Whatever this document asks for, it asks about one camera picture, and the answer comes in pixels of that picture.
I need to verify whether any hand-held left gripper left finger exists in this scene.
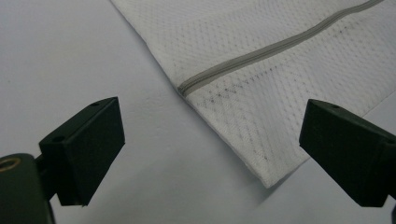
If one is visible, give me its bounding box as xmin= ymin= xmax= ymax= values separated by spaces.
xmin=35 ymin=96 xmax=126 ymax=207

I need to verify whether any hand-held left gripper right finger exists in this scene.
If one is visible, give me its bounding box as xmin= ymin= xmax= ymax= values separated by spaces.
xmin=299 ymin=98 xmax=396 ymax=208

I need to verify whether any white mesh laundry bag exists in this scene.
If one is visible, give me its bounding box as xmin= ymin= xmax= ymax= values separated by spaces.
xmin=110 ymin=0 xmax=396 ymax=189

